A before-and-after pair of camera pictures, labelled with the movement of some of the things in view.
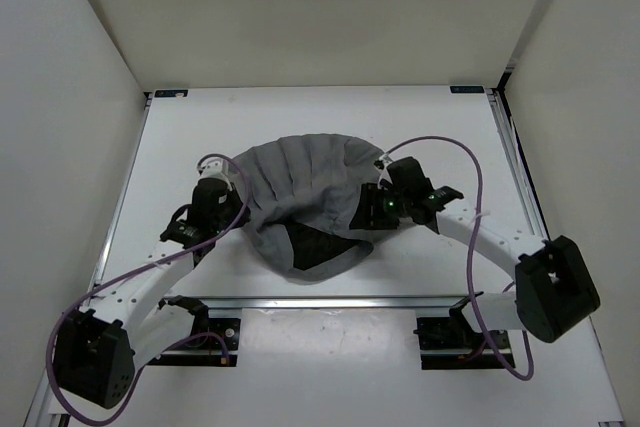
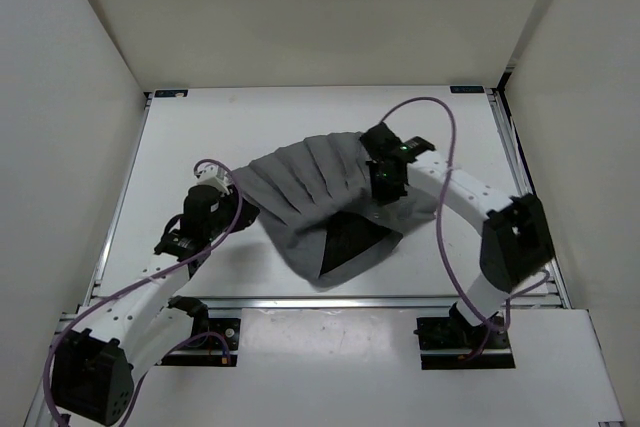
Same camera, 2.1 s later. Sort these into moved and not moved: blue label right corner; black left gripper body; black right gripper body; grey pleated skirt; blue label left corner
Moved: black right gripper body; grey pleated skirt
Not moved: black left gripper body; blue label left corner; blue label right corner
